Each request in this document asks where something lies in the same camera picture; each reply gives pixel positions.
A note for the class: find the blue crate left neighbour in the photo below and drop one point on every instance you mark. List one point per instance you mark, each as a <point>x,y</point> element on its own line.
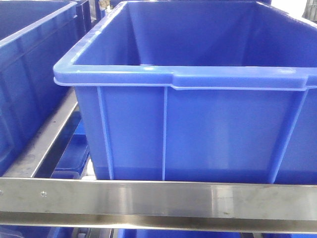
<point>34,35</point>

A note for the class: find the steel front shelf rail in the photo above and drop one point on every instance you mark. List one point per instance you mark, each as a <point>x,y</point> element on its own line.
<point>198,206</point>

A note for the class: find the large blue crate centre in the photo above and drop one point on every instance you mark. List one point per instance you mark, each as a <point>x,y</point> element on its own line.
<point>198,90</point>

